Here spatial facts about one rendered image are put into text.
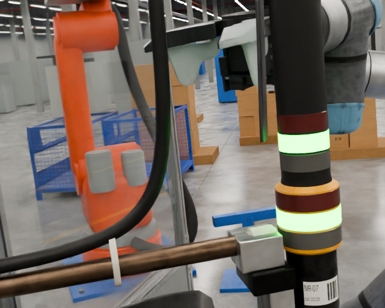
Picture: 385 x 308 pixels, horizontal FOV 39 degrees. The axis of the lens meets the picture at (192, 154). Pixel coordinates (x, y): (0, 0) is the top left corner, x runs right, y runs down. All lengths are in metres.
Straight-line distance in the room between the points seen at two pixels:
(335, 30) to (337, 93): 0.11
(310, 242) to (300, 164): 0.05
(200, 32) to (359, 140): 7.41
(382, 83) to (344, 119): 0.16
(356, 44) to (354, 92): 0.06
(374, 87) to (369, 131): 7.06
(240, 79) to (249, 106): 8.95
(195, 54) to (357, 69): 0.25
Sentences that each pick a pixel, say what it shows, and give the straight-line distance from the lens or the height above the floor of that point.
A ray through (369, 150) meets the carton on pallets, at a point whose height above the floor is 0.12.
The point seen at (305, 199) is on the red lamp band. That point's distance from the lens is 0.36.
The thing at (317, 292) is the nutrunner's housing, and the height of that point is 1.51.
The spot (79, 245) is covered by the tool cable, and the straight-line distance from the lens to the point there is 0.35.
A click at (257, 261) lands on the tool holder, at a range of 0.36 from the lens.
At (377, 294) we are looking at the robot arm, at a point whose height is 1.20.
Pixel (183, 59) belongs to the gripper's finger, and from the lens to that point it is 0.56.
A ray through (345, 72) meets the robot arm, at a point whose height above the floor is 1.63.
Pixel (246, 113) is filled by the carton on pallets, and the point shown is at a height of 0.56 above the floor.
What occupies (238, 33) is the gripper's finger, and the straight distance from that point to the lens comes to 0.48.
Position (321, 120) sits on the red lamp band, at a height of 1.62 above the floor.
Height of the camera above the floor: 1.67
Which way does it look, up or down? 10 degrees down
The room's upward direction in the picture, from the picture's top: 6 degrees counter-clockwise
